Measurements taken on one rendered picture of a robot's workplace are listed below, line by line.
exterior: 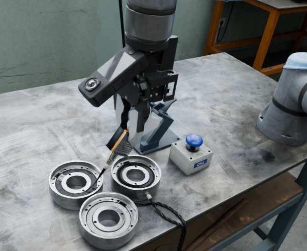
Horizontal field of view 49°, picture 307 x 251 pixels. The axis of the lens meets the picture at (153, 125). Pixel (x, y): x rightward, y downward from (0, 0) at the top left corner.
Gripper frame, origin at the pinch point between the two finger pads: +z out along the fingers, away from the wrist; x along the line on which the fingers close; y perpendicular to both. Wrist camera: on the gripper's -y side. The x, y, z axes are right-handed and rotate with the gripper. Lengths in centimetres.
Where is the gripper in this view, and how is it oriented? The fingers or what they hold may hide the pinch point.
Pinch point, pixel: (126, 137)
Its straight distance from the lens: 64.9
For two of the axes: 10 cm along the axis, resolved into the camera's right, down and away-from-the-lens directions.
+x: -5.8, -5.3, 6.2
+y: 8.0, -2.5, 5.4
